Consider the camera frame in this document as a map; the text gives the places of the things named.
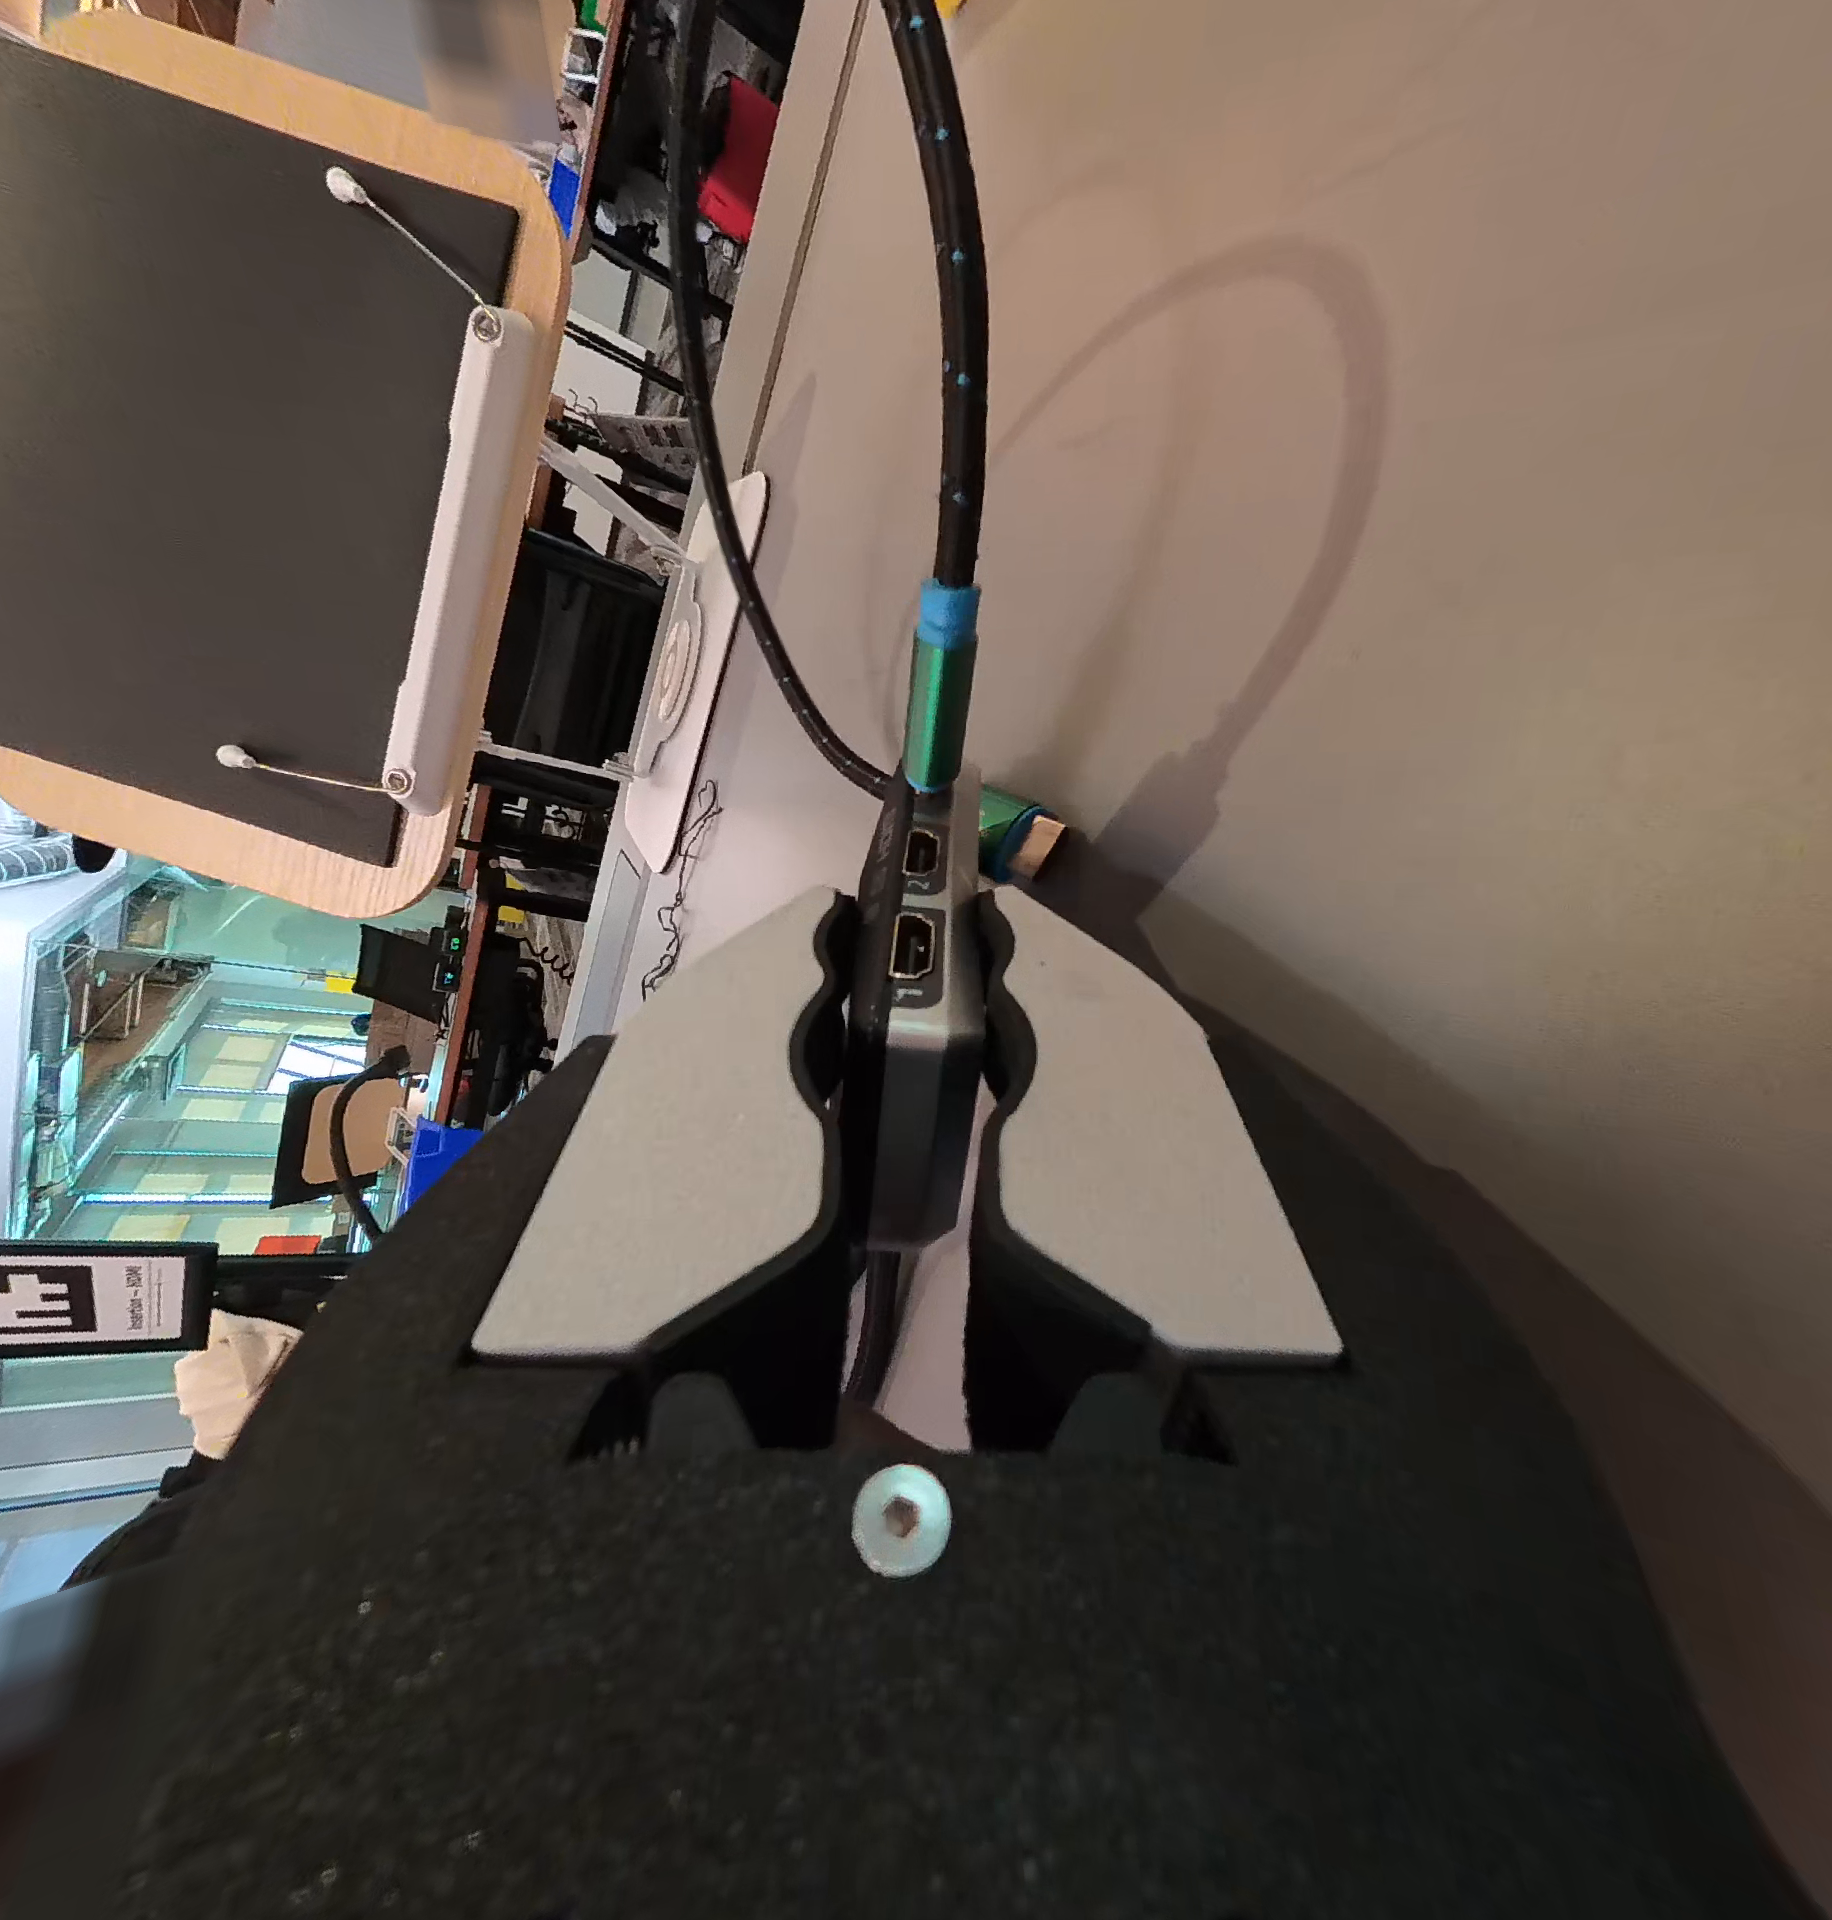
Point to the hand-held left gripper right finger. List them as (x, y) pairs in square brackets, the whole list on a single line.
[(1172, 1200)]

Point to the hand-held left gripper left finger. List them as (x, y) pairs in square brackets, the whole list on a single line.
[(647, 1200)]

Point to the white panel stand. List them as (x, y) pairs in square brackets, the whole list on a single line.
[(453, 570)]

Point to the wooden-framed black panel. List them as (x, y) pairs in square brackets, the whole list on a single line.
[(166, 450)]

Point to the red box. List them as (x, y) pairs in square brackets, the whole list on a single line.
[(742, 150)]

